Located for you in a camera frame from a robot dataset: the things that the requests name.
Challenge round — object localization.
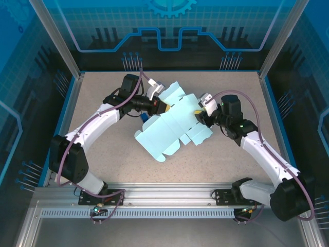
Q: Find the light blue paper box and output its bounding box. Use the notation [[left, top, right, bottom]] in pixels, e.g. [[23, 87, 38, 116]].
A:
[[134, 81, 214, 163]]

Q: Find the blue printed side panel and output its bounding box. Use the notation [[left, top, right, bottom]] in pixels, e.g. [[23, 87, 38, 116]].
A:
[[0, 0, 79, 247], [264, 0, 329, 232]]

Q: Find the blue printed back panel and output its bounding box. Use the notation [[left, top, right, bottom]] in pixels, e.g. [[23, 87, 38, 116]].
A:
[[38, 0, 302, 72]]

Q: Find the aluminium side rail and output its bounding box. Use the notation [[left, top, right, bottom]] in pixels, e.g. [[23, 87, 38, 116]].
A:
[[38, 73, 86, 187], [258, 72, 304, 187]]

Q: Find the aluminium frame post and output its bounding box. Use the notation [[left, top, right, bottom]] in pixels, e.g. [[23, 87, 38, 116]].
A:
[[258, 0, 310, 80], [28, 0, 86, 80]]

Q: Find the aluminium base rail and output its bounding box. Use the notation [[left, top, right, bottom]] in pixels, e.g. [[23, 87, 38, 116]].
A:
[[33, 182, 296, 208]]

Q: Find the slotted grey cable duct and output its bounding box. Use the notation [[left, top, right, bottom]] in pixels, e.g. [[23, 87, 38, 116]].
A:
[[40, 208, 237, 218]]

